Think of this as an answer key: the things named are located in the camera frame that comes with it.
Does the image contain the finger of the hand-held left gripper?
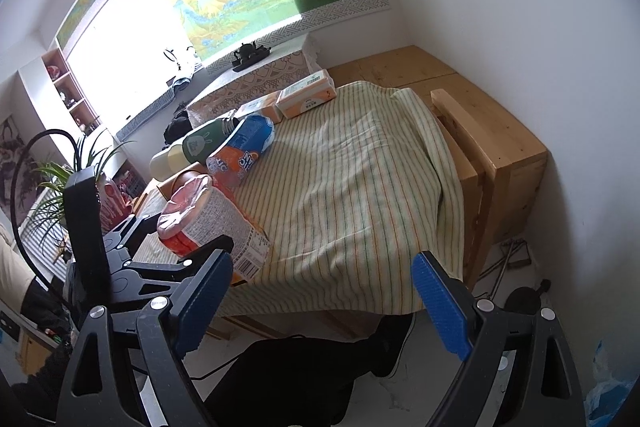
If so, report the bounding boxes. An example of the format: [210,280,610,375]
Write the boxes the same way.
[101,214,163,262]
[107,249,223,308]

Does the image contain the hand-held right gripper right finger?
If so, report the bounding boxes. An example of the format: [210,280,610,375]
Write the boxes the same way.
[411,250,587,427]

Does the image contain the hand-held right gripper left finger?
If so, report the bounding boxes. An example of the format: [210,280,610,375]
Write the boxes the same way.
[56,249,235,427]

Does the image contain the red instant noodle cup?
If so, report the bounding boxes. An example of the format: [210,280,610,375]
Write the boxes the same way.
[156,174,273,285]

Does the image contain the cream plastic cup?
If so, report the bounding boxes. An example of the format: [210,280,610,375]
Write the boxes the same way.
[149,146,193,180]

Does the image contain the red snack packet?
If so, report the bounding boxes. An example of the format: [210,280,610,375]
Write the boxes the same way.
[99,177,136,233]

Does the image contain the green potted plant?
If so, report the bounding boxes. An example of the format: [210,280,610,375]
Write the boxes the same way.
[30,127,136,248]

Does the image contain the person's black shoe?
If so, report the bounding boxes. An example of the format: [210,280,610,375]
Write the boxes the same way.
[372,314,417,378]

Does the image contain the brown round container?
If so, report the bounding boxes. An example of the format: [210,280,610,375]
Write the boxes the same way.
[157,164,206,198]

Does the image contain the black round stand base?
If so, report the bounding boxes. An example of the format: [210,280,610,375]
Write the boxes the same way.
[504,279,552,314]

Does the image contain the black bag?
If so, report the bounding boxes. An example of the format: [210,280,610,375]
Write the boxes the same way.
[164,107,193,145]

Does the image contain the green rabbit print bottle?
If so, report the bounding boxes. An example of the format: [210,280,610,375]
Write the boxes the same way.
[181,117,246,165]

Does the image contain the patterned window seat cushion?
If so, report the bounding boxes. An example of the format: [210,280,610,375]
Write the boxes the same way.
[116,84,182,138]

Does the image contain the person's leg black trousers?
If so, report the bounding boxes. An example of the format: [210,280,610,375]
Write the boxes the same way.
[190,314,416,427]

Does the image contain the blue orange snack bag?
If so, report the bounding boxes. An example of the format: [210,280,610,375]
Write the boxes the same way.
[206,114,277,188]

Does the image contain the striped green orange cloth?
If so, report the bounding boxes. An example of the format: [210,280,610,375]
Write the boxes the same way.
[135,80,467,315]

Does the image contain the orange tissue pack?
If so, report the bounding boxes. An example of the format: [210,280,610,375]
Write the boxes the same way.
[276,69,338,120]
[235,91,283,122]

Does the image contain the blue white plastic bag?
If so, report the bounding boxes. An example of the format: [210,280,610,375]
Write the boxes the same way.
[585,342,632,427]

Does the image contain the wooden table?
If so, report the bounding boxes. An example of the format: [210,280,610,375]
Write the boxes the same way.
[327,46,548,283]

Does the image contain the long patterned cardboard box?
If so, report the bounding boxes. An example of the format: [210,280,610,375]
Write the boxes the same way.
[186,48,321,128]

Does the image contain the black teapot ornament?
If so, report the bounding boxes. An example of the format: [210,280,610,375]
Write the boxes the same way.
[231,41,273,72]

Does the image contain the black cable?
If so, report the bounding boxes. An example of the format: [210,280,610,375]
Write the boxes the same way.
[10,129,83,308]

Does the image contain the metal folding frame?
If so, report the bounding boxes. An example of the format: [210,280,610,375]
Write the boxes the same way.
[480,239,533,298]

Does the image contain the ink painting wall picture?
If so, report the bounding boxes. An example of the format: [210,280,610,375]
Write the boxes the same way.
[0,114,31,208]

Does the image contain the pink white wall shelf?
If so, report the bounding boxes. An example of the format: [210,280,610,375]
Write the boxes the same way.
[20,47,103,138]

